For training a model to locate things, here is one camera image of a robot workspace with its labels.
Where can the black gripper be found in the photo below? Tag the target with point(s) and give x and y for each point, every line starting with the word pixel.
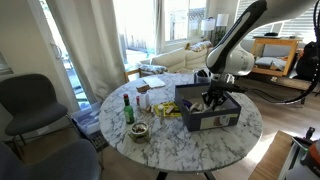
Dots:
pixel 218 85

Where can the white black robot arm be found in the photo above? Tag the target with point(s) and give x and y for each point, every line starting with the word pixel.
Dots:
pixel 228 58

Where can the navy blue cardboard box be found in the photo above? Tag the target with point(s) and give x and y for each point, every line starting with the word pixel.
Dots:
pixel 197 115

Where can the small brown box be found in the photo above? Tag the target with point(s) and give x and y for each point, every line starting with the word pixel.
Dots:
pixel 143 88

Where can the yellow flat package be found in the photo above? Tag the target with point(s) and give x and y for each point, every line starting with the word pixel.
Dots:
pixel 170 109

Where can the white notepad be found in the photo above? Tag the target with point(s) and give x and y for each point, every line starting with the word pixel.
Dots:
pixel 154 82

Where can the small white plastic bottle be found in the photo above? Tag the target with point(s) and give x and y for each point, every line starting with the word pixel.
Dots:
pixel 144 100

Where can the patterned grey cushion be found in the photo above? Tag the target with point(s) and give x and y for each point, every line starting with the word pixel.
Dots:
pixel 153 69

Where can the white table lamp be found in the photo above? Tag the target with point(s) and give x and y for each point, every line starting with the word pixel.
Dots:
pixel 208 25

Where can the cream sofa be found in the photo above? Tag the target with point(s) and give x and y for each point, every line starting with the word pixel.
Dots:
pixel 188 58

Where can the ceramic mug with contents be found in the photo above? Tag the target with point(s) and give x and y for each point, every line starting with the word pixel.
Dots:
pixel 139 132

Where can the green glass bottle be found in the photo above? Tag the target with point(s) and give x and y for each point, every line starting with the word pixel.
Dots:
pixel 128 110

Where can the light wooden bench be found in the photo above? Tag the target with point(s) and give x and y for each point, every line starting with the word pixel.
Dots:
pixel 270 166

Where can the plastic storage bin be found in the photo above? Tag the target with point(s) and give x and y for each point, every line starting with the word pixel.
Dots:
pixel 87 122

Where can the white curtain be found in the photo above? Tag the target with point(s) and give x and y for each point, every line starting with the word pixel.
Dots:
pixel 89 32

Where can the blue grey chair foreground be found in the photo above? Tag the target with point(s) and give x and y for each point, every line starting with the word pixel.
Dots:
pixel 74 161

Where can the dark grey chair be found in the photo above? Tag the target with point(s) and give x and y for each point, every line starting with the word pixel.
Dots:
pixel 31 100

